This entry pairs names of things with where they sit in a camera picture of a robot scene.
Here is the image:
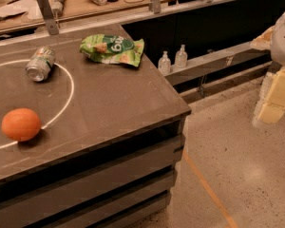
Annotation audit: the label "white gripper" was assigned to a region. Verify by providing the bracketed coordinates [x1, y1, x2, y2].
[250, 11, 285, 127]

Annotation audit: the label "green rice chip bag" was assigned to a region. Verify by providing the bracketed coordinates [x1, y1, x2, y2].
[80, 34, 144, 67]

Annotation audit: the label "right clear sanitizer bottle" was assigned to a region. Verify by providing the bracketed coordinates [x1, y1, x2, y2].
[175, 45, 187, 68]

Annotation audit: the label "clear sanitizer bottle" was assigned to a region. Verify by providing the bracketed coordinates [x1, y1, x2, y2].
[175, 45, 187, 68]
[158, 51, 171, 75]

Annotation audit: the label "left clear sanitizer bottle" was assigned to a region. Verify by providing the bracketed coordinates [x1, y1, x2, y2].
[158, 51, 171, 75]

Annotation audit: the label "green soda can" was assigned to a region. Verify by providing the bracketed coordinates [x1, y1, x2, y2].
[25, 46, 56, 82]

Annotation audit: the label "white paper sheets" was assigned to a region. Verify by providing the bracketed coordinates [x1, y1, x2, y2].
[0, 0, 42, 22]

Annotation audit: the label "orange fruit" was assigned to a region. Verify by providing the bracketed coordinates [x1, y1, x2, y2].
[1, 108, 41, 142]

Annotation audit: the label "grey metal bracket left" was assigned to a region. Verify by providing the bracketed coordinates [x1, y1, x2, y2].
[36, 0, 59, 35]

